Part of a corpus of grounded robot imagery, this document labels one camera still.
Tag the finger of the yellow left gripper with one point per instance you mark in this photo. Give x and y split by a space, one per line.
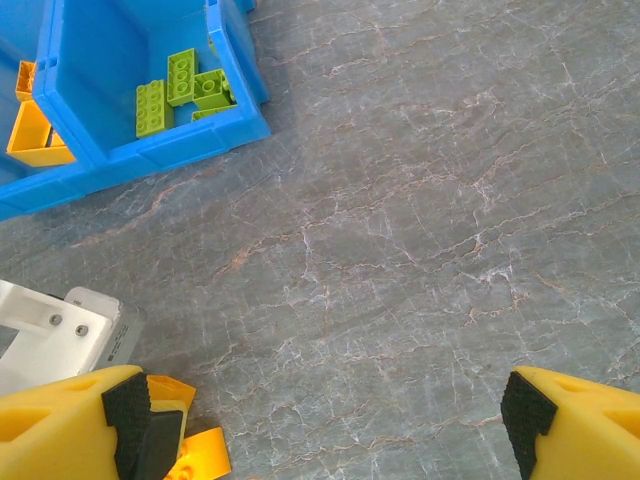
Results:
170 395

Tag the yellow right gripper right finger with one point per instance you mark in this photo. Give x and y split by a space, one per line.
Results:
590 430

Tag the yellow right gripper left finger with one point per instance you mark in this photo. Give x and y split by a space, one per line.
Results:
50 430

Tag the orange lego brick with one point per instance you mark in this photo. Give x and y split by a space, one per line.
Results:
30 132
26 80
205 455

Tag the small green lego brick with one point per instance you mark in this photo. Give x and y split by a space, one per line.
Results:
212 89

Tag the blue plastic bin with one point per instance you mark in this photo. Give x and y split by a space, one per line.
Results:
100 60
30 192

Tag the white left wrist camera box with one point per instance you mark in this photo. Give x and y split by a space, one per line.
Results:
50 340

